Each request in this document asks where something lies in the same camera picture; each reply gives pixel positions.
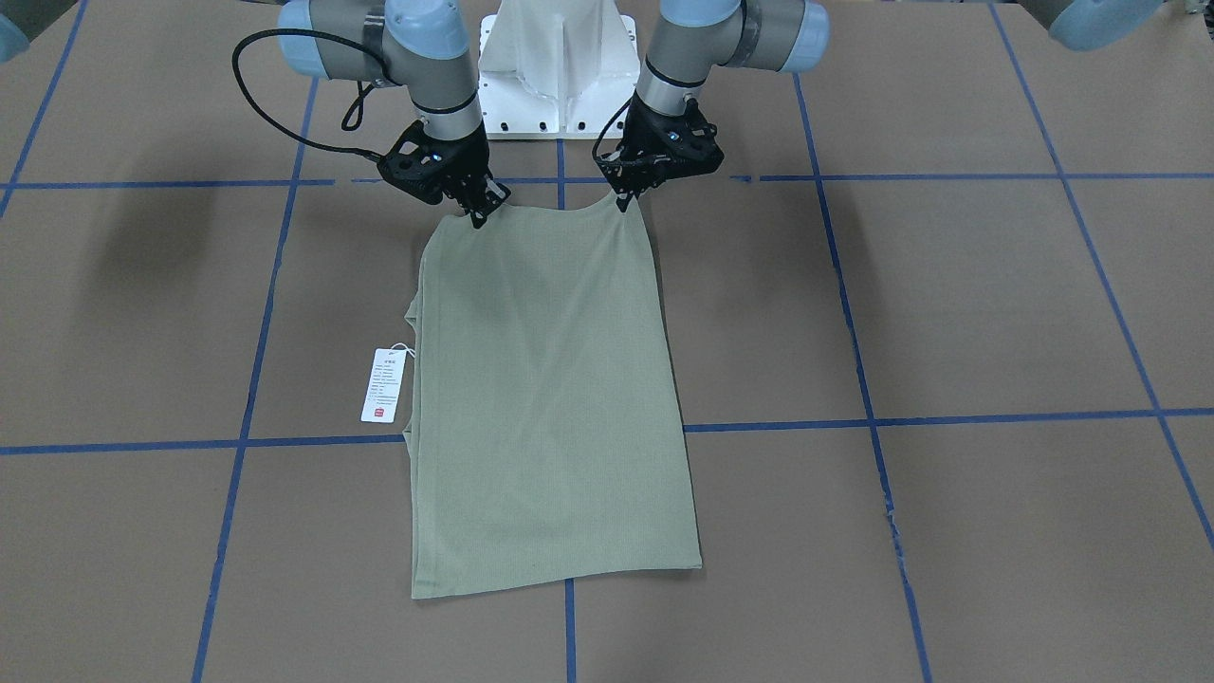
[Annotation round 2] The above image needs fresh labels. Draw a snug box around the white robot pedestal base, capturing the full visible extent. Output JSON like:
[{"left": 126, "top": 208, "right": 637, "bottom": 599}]
[{"left": 477, "top": 1, "right": 641, "bottom": 141}]

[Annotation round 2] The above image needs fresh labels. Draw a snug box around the olive green long-sleeve shirt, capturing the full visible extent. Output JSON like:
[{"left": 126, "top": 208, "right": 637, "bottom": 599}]
[{"left": 404, "top": 195, "right": 702, "bottom": 601}]

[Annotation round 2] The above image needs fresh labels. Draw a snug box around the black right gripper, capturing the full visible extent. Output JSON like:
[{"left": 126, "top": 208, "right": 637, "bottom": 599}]
[{"left": 378, "top": 120, "right": 511, "bottom": 230}]

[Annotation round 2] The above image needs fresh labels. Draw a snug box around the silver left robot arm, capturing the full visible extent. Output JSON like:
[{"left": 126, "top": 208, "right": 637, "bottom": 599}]
[{"left": 594, "top": 1, "right": 832, "bottom": 212}]

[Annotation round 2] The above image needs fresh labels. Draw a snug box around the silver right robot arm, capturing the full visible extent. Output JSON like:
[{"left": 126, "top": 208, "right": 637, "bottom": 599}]
[{"left": 276, "top": 1, "right": 510, "bottom": 229}]

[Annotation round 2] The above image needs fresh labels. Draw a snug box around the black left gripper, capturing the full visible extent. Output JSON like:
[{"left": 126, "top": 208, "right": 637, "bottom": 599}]
[{"left": 594, "top": 93, "right": 725, "bottom": 214}]

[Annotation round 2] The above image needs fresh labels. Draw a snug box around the white paper hang tag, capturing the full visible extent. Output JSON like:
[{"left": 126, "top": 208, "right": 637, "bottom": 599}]
[{"left": 361, "top": 345, "right": 413, "bottom": 425}]

